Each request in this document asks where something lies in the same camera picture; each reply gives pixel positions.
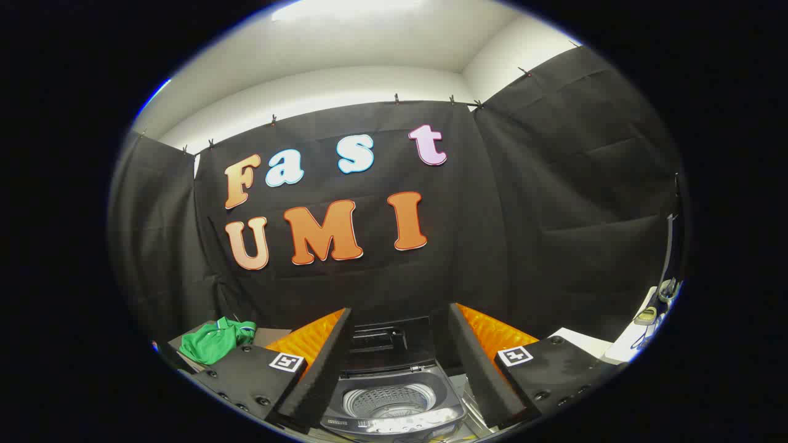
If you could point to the black backdrop cloth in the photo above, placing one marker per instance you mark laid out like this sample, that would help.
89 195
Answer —
492 234

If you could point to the small beige device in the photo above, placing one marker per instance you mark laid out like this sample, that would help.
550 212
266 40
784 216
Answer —
646 315

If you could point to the row of black cloth clips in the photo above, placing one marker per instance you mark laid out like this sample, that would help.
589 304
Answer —
396 98

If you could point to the grey washing machine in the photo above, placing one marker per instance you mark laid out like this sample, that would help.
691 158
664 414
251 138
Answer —
443 394

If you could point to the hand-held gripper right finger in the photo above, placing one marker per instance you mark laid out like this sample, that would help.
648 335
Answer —
474 363

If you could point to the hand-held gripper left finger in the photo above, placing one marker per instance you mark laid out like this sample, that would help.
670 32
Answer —
326 363

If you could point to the grey box stand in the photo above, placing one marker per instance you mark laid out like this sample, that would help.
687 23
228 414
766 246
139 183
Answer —
271 335

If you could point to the white side table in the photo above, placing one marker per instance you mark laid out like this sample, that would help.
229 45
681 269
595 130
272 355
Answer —
625 347

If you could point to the green polo shirt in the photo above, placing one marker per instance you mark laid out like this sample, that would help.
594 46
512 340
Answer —
212 341

